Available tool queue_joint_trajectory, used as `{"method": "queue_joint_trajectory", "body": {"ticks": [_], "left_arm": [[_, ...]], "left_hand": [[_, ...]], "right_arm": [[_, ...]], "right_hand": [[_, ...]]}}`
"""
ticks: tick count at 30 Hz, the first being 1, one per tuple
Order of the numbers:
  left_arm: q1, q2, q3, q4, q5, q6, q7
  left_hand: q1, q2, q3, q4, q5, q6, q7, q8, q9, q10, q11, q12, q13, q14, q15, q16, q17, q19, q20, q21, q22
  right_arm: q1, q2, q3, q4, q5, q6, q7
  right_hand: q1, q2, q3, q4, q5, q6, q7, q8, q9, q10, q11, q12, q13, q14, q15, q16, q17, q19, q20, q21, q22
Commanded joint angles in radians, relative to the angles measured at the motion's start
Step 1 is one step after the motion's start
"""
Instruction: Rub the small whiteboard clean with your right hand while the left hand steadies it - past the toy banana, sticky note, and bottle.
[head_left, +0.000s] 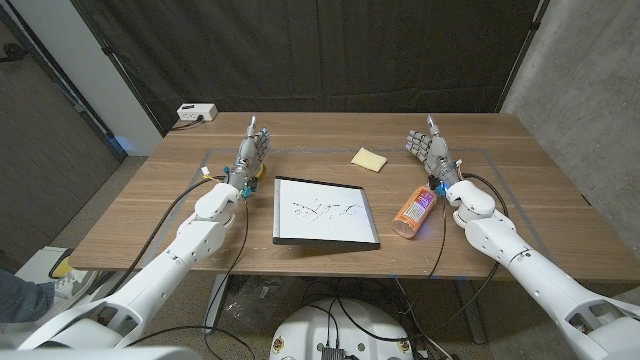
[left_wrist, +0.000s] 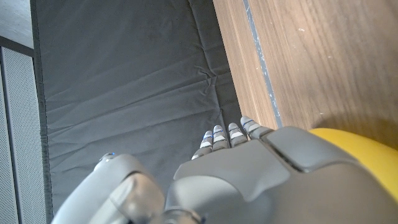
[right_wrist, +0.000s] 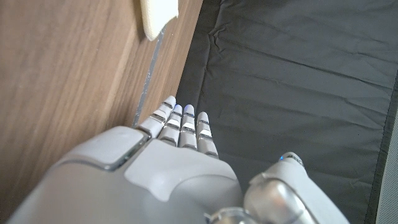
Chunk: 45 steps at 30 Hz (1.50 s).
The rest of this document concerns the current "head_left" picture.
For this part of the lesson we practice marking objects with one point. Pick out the clear plastic bag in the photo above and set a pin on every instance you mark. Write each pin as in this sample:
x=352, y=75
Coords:
x=255, y=305

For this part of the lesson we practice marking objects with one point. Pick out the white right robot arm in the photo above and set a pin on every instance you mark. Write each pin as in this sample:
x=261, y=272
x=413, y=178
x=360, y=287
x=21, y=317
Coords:
x=540, y=280

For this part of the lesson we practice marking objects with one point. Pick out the grey table leg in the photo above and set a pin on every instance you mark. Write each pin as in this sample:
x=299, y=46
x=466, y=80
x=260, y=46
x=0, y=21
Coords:
x=471, y=315
x=216, y=305

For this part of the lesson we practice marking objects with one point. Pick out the white power strip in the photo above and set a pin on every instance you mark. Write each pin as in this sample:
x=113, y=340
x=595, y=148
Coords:
x=196, y=111

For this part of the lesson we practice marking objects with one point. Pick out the white sneaker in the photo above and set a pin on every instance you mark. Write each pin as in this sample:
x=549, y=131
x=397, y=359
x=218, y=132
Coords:
x=72, y=285

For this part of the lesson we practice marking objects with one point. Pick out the pale yellow sponge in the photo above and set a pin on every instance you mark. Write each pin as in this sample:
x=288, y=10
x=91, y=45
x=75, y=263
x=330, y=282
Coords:
x=369, y=160

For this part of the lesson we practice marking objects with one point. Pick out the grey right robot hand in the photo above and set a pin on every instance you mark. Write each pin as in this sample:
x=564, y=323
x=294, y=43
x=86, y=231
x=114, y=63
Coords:
x=436, y=152

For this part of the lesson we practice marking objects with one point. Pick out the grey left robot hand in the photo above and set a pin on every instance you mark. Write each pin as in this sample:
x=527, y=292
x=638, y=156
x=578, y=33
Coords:
x=248, y=155

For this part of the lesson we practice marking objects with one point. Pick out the black backdrop stand pole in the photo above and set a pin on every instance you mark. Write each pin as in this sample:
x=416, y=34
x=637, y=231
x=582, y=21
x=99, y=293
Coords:
x=117, y=65
x=523, y=50

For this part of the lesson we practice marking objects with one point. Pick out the orange plastic bottle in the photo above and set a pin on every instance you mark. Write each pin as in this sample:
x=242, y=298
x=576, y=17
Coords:
x=414, y=212

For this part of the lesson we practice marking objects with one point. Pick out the small black-framed whiteboard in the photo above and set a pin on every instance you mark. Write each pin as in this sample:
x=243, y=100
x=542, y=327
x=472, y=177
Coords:
x=325, y=225

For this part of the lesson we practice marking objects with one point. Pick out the white robot torso base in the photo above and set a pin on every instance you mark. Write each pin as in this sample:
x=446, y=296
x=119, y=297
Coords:
x=305, y=330

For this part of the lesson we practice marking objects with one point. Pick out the person's leg in jeans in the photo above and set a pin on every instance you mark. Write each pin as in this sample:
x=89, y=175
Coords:
x=22, y=300

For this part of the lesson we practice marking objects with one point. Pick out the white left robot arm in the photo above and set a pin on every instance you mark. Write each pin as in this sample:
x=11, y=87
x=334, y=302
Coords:
x=150, y=285

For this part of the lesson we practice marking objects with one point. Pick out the black backdrop curtain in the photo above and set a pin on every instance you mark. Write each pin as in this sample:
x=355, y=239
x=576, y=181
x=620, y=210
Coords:
x=325, y=50

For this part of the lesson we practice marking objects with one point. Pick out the yellow floor object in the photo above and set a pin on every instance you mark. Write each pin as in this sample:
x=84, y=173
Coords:
x=62, y=267

